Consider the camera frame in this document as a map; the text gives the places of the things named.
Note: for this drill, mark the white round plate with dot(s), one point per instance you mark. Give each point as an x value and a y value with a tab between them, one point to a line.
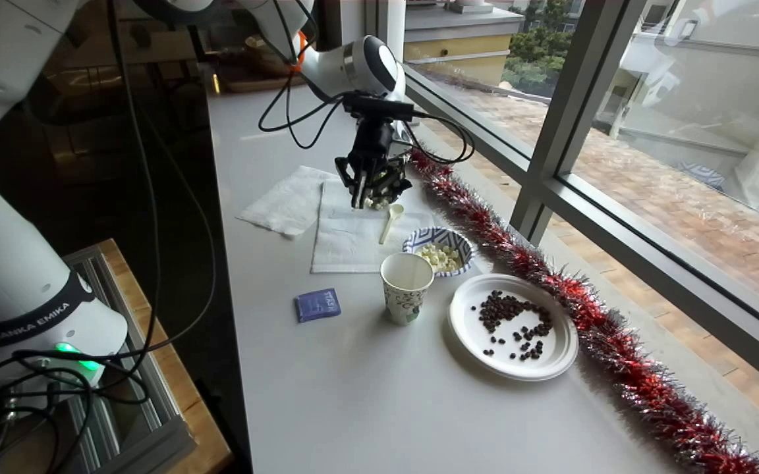
519	360

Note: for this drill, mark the wooden crate with metal rack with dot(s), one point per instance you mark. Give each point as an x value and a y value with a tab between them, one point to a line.
165	385

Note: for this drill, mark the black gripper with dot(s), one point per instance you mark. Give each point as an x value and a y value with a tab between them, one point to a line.
377	149

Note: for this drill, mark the blue patterned small bowl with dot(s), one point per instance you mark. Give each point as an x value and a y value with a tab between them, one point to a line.
459	240

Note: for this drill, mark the blue flat packet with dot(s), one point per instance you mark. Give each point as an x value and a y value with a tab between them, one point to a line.
318	303

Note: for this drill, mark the patterned paper cup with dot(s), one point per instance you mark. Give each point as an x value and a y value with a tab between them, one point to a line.
405	299

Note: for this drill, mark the red tinsel garland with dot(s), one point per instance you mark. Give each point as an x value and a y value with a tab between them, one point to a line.
608	343

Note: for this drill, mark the window frame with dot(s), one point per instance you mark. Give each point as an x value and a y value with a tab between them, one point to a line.
572	87

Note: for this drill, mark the dark beans pile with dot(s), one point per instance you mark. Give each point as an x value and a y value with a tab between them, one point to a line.
505	308

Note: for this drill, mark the white plastic fork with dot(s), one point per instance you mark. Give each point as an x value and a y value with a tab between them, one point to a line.
387	226

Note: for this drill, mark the white food pieces pile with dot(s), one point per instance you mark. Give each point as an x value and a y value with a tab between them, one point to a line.
443	257

